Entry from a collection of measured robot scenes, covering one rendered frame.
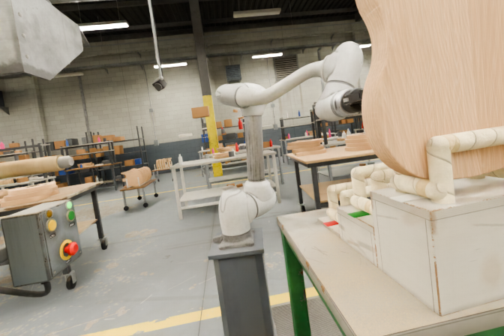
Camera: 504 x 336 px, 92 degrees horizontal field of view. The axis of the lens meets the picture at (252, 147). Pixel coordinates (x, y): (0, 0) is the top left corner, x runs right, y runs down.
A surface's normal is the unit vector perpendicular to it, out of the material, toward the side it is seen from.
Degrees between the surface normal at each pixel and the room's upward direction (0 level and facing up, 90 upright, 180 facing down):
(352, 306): 0
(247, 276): 90
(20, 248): 90
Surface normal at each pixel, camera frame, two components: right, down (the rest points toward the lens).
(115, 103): 0.11, 0.04
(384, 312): -0.13, -0.99
